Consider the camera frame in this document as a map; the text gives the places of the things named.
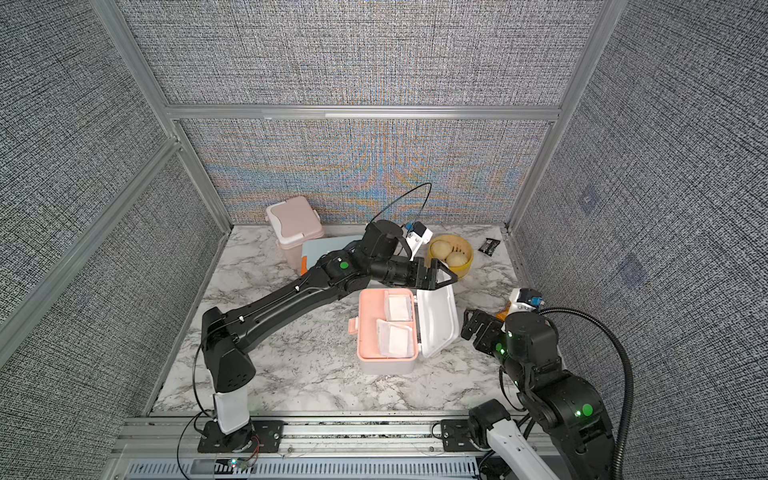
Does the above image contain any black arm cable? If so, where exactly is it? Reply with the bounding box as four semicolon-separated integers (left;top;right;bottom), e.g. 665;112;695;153
367;182;434;228
539;305;636;480

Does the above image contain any yellow bamboo steamer basket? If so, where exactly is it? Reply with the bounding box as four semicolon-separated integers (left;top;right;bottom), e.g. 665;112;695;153
427;234;474;279

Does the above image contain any white gauze packet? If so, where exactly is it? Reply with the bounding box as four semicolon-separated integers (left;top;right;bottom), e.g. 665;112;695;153
376;319;415;358
385;292;413;322

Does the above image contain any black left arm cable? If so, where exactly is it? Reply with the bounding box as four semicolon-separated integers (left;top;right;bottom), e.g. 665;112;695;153
367;182;434;228

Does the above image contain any orange small object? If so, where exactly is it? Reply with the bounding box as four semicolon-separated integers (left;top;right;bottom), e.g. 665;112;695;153
495;304;511;321

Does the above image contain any pink tray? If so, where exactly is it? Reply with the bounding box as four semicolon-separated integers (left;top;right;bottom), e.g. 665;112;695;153
349;289;418;363

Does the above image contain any pink first aid box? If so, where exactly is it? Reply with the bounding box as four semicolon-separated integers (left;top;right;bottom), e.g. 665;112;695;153
266;196;325;271

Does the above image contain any blue orange first aid box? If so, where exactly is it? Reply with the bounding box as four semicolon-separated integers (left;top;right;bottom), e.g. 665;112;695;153
300;234;362;275

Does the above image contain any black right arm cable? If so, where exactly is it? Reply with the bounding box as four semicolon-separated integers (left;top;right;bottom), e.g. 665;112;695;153
539;305;636;480

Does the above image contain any small black wrapper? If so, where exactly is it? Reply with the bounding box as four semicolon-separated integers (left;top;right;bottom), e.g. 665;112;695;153
478;238;501;257

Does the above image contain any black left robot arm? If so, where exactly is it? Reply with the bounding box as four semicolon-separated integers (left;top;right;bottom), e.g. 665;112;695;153
199;220;458;453

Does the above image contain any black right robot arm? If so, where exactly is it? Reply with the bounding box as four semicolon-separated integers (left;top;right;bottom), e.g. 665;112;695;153
461;307;634;479

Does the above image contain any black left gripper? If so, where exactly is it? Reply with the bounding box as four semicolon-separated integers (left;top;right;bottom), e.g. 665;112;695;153
369;257;459;291

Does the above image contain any aluminium front rail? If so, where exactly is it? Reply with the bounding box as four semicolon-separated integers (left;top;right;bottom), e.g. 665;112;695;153
102;411;514;479

